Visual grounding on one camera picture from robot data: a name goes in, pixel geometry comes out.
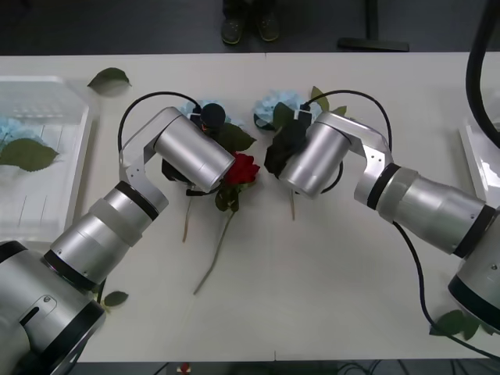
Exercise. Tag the small red knob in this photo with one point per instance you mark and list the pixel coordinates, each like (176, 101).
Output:
(183, 368)

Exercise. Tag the dark green leaf twig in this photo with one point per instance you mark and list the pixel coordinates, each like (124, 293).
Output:
(115, 298)
(449, 322)

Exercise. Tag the red rose with stem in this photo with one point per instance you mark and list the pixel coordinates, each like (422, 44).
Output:
(244, 168)

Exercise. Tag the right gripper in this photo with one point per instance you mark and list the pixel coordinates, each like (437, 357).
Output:
(285, 144)

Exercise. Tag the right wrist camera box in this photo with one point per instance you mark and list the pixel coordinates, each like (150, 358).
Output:
(302, 115)

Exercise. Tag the large loose green leaf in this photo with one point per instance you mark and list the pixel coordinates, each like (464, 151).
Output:
(27, 154)

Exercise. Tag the person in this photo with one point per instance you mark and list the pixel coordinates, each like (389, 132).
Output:
(232, 27)

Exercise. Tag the shallow white box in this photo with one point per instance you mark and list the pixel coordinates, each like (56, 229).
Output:
(474, 156)
(47, 97)

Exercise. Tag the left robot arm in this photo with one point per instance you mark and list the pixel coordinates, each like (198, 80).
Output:
(97, 234)

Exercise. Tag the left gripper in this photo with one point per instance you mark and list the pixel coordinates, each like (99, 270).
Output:
(213, 115)

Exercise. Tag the single dark green leaf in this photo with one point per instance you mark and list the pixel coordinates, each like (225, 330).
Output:
(109, 80)

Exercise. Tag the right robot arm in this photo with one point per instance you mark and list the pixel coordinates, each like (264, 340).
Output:
(429, 211)

